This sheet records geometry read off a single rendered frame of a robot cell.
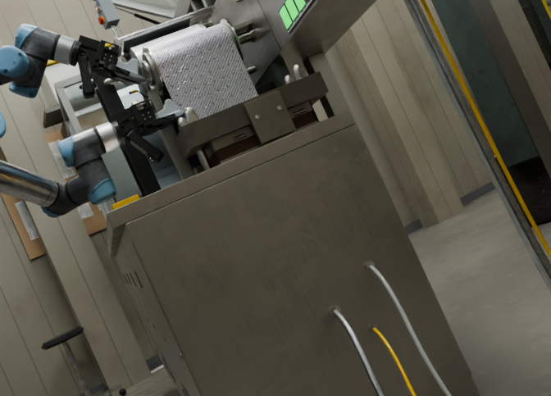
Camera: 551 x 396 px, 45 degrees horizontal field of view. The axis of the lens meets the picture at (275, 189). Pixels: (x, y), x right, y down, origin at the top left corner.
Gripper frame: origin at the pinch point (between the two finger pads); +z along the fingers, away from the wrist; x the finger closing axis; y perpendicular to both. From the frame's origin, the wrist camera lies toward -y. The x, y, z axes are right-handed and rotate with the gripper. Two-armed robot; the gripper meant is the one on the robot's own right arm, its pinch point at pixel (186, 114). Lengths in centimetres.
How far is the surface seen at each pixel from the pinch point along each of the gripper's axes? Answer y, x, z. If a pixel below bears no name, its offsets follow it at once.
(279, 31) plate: 9.1, -14.1, 30.0
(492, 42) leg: -22, -73, 46
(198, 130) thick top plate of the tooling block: -8.6, -19.9, -2.9
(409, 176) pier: -61, 358, 234
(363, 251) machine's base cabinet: -53, -26, 21
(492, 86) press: -24, 140, 195
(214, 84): 5.0, -0.3, 10.9
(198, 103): 1.5, -0.3, 4.4
